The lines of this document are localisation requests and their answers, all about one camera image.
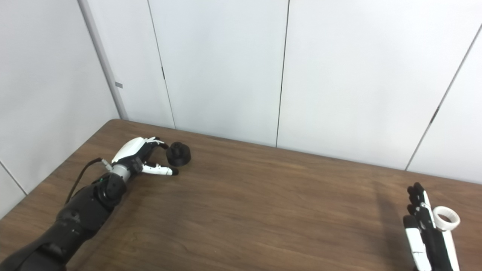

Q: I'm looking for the white ring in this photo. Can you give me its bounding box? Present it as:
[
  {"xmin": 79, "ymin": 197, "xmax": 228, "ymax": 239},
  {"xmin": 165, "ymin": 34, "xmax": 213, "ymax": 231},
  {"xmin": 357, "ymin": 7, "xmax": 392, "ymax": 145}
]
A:
[{"xmin": 433, "ymin": 206, "xmax": 461, "ymax": 231}]

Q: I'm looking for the gray wall corner post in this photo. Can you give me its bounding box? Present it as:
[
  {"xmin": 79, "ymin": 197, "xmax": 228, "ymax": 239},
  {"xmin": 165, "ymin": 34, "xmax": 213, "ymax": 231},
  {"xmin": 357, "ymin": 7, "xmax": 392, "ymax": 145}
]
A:
[{"xmin": 77, "ymin": 0, "xmax": 129, "ymax": 121}]

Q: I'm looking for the round black part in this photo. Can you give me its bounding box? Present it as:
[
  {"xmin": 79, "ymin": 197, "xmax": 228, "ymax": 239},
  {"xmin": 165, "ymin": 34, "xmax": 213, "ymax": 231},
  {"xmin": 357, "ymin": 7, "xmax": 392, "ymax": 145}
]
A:
[{"xmin": 166, "ymin": 142, "xmax": 191, "ymax": 167}]

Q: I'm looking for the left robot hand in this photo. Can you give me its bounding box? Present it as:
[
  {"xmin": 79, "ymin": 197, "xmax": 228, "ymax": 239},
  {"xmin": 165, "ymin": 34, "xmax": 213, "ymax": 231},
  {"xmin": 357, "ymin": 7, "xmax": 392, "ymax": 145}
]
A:
[{"xmin": 111, "ymin": 136, "xmax": 179, "ymax": 177}]

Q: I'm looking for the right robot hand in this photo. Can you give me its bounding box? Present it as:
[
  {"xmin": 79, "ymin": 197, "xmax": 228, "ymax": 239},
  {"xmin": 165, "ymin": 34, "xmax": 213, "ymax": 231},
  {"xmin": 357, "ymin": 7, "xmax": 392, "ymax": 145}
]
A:
[{"xmin": 403, "ymin": 183, "xmax": 461, "ymax": 271}]

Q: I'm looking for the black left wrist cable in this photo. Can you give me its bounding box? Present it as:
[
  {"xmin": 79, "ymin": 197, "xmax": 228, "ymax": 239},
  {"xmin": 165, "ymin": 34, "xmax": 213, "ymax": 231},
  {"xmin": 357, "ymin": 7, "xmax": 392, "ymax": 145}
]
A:
[{"xmin": 65, "ymin": 158, "xmax": 113, "ymax": 206}]

